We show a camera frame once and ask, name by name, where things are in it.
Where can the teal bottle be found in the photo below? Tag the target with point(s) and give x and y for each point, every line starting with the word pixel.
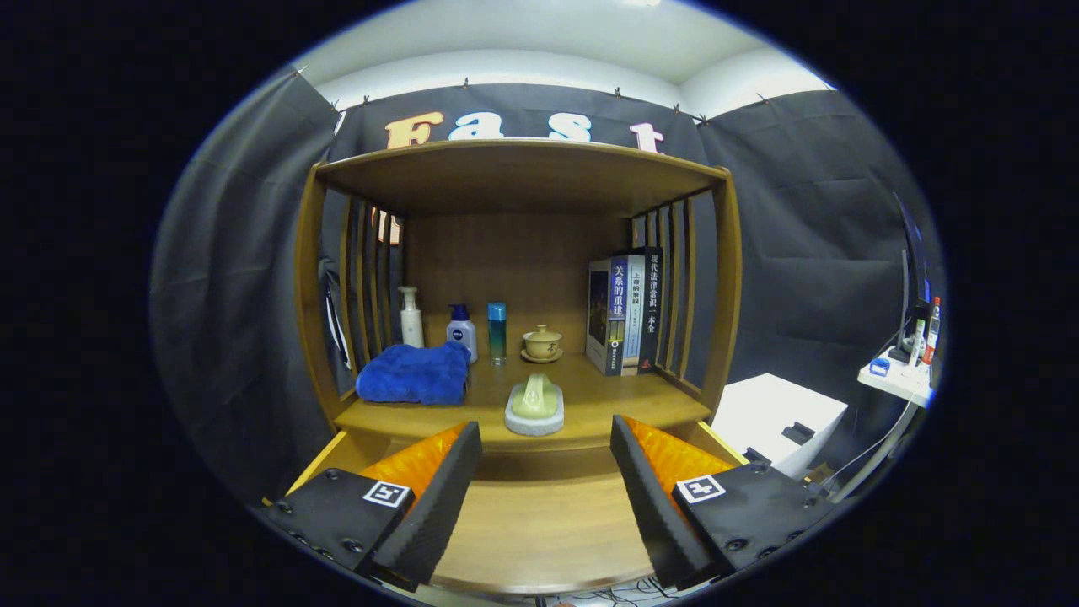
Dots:
pixel 497 333

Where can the white lotion bottle blue cap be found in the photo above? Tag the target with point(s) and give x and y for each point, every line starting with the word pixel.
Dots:
pixel 462 333

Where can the book with pale spine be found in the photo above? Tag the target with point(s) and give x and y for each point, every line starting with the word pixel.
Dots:
pixel 636 312

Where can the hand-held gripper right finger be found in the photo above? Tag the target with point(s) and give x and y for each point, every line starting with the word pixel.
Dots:
pixel 653 506

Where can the blue towel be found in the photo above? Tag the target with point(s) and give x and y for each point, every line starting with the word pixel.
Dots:
pixel 413 375

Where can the white side desk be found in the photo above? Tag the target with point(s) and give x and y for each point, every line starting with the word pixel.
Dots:
pixel 898 384

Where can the green labelled bottle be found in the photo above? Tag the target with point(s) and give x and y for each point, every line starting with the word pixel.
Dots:
pixel 919 341

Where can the beige lidded teacup with saucer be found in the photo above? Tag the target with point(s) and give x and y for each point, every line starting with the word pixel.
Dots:
pixel 541 344

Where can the book with black spine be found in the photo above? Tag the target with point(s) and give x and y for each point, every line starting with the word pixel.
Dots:
pixel 652 303

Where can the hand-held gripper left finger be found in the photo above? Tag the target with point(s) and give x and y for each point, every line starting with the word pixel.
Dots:
pixel 438 506

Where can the small blue object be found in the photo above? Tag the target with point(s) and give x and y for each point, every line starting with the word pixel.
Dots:
pixel 879 367

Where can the book with blue spine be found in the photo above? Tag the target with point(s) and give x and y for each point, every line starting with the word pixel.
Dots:
pixel 618 312

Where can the wooden drawer with black knob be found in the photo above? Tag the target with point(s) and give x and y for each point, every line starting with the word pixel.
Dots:
pixel 539 523

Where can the wooden cabinet frame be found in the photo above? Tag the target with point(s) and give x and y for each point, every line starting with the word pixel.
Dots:
pixel 514 177

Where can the white box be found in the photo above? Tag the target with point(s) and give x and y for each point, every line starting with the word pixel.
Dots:
pixel 767 413

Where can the red capped bottle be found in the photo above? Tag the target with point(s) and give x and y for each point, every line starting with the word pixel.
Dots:
pixel 933 333

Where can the wooden countertop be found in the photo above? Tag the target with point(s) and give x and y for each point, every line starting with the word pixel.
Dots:
pixel 598 400

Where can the white pump bottle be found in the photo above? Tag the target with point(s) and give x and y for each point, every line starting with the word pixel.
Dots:
pixel 411 324

